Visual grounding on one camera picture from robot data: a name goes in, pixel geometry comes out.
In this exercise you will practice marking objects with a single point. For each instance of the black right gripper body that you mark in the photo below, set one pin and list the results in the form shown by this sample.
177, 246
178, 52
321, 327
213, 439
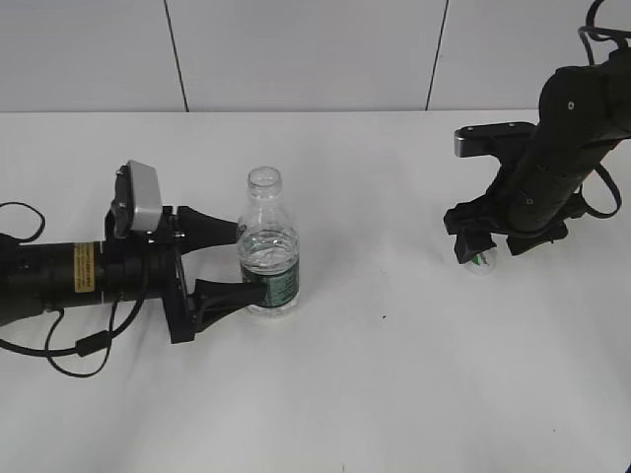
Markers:
519, 206

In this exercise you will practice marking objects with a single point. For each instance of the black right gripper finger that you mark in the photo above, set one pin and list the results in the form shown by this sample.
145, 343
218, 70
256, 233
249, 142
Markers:
519, 245
470, 243

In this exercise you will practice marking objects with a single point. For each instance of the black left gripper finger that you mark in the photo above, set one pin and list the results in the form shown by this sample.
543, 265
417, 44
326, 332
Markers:
195, 231
212, 301

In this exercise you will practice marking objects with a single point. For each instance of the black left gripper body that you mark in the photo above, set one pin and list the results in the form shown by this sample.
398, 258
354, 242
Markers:
138, 268

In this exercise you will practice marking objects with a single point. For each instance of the white green bottle cap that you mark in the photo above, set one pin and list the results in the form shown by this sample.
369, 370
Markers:
482, 264

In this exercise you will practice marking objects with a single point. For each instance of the clear Cestbon water bottle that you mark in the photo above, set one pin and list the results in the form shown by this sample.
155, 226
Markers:
268, 244

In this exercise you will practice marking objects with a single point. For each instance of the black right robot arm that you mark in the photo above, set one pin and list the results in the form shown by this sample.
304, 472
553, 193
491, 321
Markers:
584, 113

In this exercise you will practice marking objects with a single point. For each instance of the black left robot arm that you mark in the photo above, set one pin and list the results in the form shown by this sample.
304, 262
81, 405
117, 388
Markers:
36, 278

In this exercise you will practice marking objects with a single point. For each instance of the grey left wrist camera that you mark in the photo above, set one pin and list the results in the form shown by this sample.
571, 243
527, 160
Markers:
136, 208

